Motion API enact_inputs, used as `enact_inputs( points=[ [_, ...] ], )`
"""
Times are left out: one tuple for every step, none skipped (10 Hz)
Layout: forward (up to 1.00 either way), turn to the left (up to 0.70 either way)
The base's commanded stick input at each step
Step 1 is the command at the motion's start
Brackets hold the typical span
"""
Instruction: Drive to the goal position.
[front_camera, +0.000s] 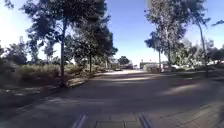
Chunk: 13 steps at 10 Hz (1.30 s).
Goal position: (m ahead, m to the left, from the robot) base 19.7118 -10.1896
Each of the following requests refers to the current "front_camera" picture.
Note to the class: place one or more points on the small round tree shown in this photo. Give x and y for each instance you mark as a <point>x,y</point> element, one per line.
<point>123,60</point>

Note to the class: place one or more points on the tall dark tree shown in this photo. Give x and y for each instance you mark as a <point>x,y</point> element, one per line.
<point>90,46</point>
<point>62,50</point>

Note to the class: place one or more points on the paved brick path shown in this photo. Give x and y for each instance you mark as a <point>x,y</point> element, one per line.
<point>126,96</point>

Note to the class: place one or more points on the low building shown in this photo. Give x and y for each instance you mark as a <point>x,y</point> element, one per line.
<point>148,65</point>

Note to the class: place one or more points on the slim tree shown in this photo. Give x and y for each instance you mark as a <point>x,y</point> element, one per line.
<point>156,43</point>

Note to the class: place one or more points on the robot's own part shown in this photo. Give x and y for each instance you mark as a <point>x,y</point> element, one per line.
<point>145,120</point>
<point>80,121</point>

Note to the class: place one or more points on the tall pale-trunked tree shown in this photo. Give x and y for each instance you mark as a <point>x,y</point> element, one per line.
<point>167,20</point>

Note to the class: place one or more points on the dry bushes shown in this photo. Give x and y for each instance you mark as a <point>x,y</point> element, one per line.
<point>36,71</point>

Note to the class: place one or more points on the dirt strip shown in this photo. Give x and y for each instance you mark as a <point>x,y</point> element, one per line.
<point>30,90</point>

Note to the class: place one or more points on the leaning tree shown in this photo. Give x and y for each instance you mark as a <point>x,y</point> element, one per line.
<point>202,33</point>

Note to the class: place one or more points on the row of trees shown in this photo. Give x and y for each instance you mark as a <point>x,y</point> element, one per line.
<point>16,53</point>

